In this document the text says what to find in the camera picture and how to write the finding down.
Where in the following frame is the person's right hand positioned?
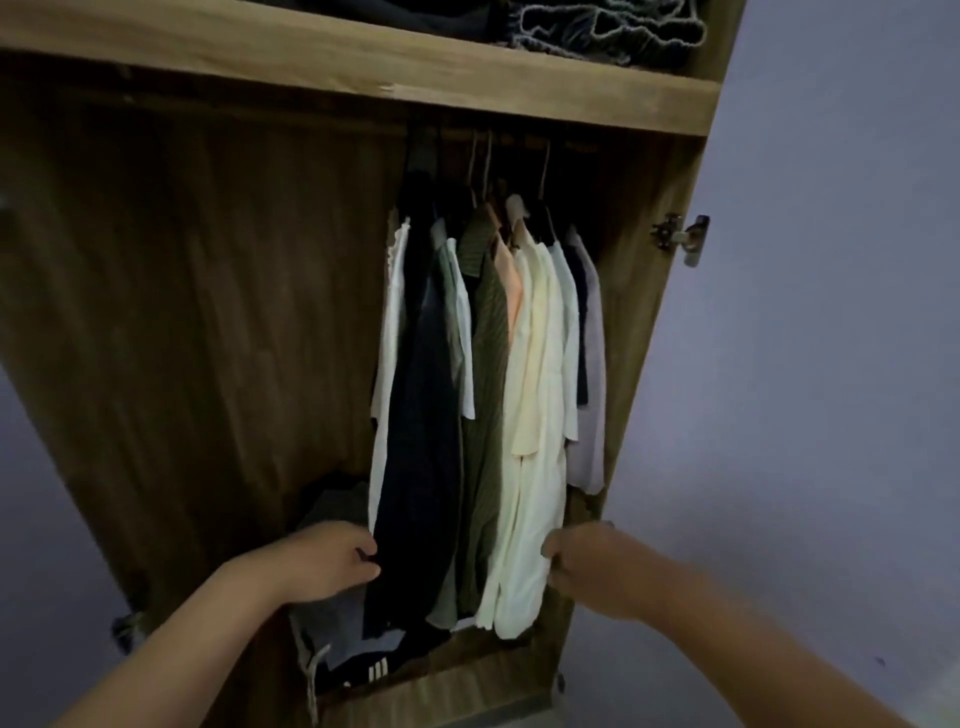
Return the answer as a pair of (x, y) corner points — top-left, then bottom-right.
(541, 522), (676, 625)

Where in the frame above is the lilac wardrobe door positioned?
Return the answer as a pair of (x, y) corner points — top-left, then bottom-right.
(0, 0), (960, 728)

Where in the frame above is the person's left hand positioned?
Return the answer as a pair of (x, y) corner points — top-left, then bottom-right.
(278, 521), (382, 606)

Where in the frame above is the row of clothes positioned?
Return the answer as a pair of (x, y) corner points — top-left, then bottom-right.
(367, 127), (609, 643)

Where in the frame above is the person's left forearm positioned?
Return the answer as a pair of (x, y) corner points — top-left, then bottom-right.
(52, 543), (298, 728)

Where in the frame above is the stack of dark clothes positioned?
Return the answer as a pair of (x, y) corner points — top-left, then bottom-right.
(247, 0), (710, 70)

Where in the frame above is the heap of grey black clothes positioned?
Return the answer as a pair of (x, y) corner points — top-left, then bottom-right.
(288, 472), (541, 706)

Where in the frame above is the person's right forearm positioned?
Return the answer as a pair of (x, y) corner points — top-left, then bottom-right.
(641, 558), (913, 728)

